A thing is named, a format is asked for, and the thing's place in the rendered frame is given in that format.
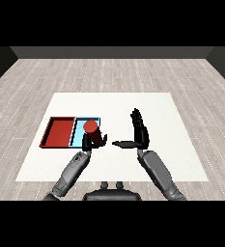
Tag red can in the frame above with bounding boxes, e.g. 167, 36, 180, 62
82, 119, 104, 144

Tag dark grey robot body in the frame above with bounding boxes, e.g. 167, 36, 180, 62
82, 181, 143, 202

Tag red shallow open box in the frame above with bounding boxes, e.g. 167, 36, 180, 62
39, 116, 76, 150

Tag light blue shallow open box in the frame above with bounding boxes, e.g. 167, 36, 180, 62
68, 117, 101, 150

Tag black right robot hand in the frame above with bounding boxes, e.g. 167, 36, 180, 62
111, 107, 150, 151

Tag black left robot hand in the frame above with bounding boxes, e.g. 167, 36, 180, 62
81, 133, 108, 152

